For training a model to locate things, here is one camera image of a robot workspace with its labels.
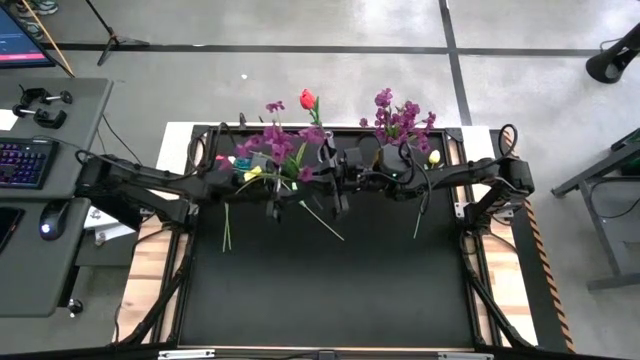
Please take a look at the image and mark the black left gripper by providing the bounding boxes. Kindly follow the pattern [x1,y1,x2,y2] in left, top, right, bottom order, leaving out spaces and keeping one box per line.
[222,172,291,223]

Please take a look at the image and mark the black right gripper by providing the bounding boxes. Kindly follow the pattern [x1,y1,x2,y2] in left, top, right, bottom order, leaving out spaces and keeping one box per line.
[317,134,381,220]

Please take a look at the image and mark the black table mat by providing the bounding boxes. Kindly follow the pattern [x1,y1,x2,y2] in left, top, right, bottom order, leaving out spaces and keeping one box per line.
[179,130,476,351]

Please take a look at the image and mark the white papers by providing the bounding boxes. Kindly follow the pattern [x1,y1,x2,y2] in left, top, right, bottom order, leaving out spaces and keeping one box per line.
[82,204,144,246]

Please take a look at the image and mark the grey desk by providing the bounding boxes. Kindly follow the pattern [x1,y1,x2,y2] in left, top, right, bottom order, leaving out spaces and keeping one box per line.
[0,77,115,321]

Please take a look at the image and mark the black computer mouse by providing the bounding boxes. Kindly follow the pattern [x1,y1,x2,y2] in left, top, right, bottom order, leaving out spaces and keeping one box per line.
[38,199,71,242]

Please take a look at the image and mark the black tripod stand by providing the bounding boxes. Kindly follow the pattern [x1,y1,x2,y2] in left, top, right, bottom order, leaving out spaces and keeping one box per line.
[84,0,151,67]

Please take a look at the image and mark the black screw clamp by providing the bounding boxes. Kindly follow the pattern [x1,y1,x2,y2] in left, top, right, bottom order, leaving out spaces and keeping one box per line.
[18,85,75,106]
[12,103,69,130]

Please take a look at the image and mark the black backlit keyboard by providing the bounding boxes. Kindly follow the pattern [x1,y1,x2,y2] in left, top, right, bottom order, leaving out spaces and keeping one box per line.
[0,138,60,191]

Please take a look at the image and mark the black tablet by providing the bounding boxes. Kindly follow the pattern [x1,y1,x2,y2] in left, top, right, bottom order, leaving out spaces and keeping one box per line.
[0,207,26,254]

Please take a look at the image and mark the white paper sheet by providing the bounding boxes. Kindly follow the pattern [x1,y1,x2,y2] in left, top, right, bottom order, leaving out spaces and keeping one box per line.
[0,108,20,132]

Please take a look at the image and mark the wooden stick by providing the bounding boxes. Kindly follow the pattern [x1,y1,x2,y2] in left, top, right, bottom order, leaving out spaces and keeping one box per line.
[19,0,76,79]

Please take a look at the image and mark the grey side table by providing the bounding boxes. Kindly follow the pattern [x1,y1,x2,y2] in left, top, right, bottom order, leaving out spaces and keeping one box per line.
[549,127,640,291]

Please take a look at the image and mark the black floor stand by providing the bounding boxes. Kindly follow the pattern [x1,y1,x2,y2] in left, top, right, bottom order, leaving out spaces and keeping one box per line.
[584,22,640,85]

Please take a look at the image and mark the person's shoe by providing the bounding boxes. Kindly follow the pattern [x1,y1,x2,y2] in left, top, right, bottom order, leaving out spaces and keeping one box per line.
[17,0,60,15]
[22,19,46,41]

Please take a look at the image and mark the computer monitor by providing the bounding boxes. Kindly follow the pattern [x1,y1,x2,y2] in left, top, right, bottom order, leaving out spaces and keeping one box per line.
[0,4,56,70]

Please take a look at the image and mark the wrist camera with yellow tape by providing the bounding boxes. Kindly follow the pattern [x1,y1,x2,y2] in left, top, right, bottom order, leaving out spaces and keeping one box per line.
[243,154,275,184]

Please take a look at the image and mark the black aluminium table frame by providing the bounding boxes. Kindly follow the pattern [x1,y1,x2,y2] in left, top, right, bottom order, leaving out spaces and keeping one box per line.
[112,112,539,360]

